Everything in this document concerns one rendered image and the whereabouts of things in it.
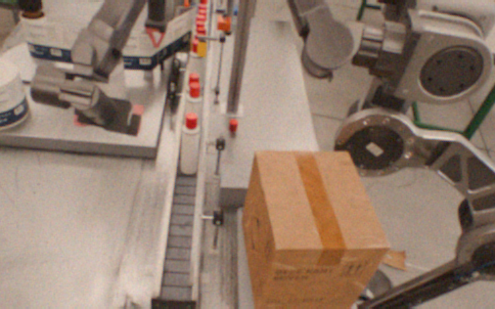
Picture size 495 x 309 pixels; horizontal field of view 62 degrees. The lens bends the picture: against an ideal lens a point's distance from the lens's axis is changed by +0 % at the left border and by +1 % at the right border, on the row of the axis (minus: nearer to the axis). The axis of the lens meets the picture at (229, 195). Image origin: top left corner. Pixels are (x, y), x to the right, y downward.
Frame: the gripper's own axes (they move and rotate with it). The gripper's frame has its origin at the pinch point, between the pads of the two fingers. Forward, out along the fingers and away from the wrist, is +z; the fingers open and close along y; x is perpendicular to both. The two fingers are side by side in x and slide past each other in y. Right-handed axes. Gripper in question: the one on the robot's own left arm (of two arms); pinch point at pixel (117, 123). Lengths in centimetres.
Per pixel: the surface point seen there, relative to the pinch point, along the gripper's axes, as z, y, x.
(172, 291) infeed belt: 9.3, -18.7, 35.6
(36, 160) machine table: 36, 37, 9
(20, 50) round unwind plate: 63, 69, -35
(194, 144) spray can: 25.2, -13.5, -3.6
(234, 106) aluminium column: 64, -19, -28
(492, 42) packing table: 154, -154, -123
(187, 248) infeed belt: 17.7, -18.9, 25.4
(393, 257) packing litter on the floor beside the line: 140, -113, 15
